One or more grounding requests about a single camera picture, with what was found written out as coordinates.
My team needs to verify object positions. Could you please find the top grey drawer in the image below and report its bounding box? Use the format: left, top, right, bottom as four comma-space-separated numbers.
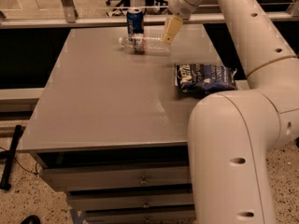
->
41, 163, 191, 191

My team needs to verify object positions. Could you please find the middle grey drawer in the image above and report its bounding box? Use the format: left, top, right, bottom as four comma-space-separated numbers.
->
67, 189, 193, 211

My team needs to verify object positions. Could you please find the black shoe tip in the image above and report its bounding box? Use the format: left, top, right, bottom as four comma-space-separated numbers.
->
21, 215, 41, 224

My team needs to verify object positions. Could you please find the grey drawer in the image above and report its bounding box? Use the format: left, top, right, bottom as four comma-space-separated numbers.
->
41, 163, 191, 191
84, 209, 195, 224
67, 189, 193, 211

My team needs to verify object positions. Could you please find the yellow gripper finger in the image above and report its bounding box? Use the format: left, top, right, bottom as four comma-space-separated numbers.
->
163, 15, 183, 45

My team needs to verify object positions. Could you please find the bottom grey drawer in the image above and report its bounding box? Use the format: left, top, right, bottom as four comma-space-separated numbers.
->
84, 209, 195, 224

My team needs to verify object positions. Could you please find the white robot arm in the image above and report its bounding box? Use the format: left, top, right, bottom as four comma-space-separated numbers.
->
165, 0, 299, 224

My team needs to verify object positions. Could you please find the clear plastic water bottle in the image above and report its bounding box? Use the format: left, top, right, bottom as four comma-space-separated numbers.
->
119, 34, 171, 54

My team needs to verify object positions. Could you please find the blue pepsi can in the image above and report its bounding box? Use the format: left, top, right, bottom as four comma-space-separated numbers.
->
126, 7, 144, 35

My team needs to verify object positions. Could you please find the metal window rail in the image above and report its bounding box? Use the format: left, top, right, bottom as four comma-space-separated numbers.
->
0, 0, 298, 29

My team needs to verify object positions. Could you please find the blue chip bag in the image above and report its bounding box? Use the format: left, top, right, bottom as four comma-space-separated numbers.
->
175, 63, 236, 97

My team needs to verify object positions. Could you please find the black office chair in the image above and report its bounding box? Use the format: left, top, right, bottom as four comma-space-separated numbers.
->
106, 0, 130, 17

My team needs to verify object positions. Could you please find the black stand leg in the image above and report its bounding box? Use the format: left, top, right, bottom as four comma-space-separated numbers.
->
0, 125, 22, 190

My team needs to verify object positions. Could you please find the grey drawer cabinet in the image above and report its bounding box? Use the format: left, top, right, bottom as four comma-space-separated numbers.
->
20, 24, 220, 215

